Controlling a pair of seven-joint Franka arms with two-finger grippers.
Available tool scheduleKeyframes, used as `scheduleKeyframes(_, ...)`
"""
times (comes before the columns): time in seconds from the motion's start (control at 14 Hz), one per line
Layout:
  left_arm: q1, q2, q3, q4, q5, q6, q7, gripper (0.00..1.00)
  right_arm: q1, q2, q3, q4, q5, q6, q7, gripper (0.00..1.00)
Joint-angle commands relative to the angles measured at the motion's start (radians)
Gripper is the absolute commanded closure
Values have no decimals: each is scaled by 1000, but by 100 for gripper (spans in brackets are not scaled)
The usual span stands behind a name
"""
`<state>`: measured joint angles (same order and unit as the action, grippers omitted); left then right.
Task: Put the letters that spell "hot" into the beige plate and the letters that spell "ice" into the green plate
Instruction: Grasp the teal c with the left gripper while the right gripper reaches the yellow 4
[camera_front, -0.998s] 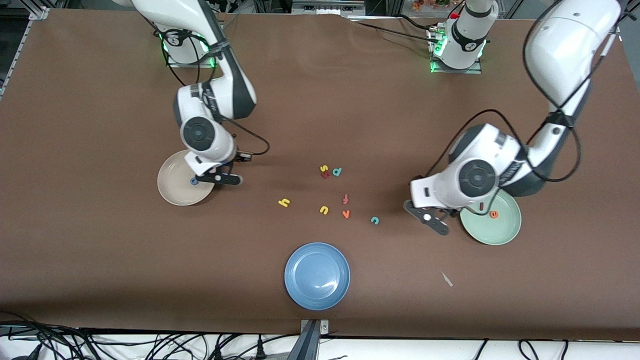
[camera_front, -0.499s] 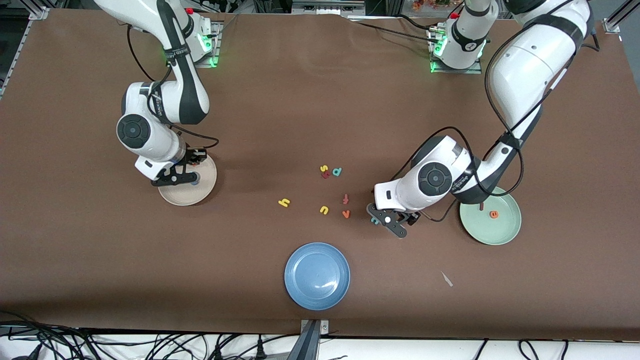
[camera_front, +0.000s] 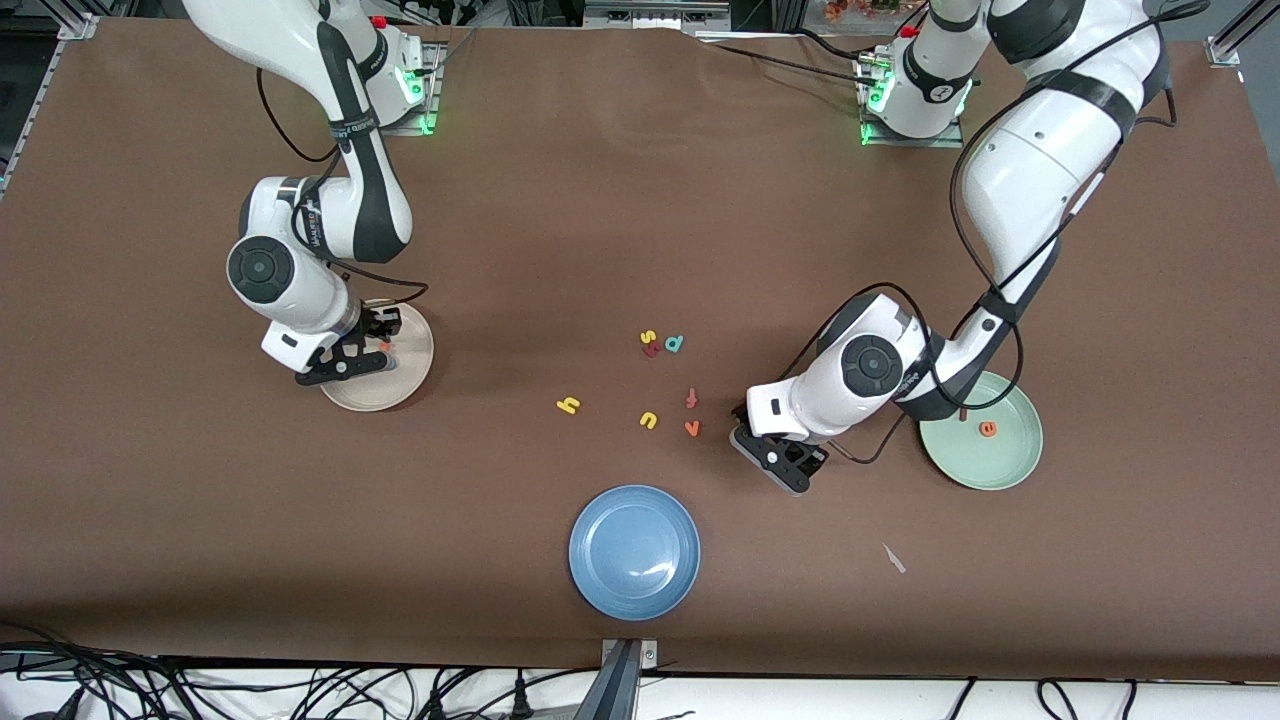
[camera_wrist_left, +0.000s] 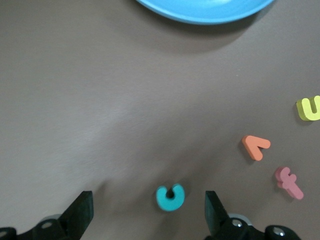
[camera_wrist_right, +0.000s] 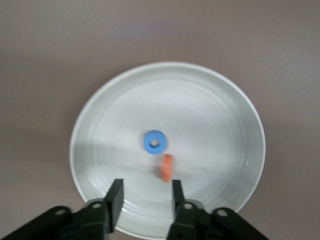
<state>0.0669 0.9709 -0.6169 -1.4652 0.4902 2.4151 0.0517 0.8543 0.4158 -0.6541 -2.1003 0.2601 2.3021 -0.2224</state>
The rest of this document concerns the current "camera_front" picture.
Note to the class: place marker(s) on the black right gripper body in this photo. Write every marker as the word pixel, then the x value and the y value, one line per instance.
pixel 377 325

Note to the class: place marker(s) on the yellow letter h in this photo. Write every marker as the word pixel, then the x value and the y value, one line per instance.
pixel 570 407

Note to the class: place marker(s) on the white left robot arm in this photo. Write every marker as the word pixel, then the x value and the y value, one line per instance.
pixel 1040 170

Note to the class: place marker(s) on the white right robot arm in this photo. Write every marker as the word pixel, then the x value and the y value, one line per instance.
pixel 270 270

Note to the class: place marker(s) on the beige brown plate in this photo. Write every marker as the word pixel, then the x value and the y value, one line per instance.
pixel 400 390

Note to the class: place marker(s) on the blue plate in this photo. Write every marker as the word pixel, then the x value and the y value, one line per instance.
pixel 630 550

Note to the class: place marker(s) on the white paper scrap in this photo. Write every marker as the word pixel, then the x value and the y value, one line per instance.
pixel 893 558

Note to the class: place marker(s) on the brown table cover sheet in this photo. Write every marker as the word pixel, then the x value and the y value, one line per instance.
pixel 200 500

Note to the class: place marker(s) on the light green plate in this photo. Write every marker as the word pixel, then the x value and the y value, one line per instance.
pixel 990 465

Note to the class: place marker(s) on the black power plug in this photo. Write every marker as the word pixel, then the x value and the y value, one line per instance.
pixel 520 700
pixel 437 705

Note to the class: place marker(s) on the grey metal box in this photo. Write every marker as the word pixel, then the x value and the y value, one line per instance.
pixel 650 12

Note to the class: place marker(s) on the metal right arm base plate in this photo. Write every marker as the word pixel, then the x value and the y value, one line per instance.
pixel 436 90

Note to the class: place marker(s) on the grey metal camera bracket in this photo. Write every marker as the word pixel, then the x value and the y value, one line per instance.
pixel 618 690

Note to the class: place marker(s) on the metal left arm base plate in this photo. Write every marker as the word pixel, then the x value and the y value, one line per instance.
pixel 910 142

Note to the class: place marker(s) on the aluminium frame rail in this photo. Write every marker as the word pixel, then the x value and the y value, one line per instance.
pixel 1225 50
pixel 40 95

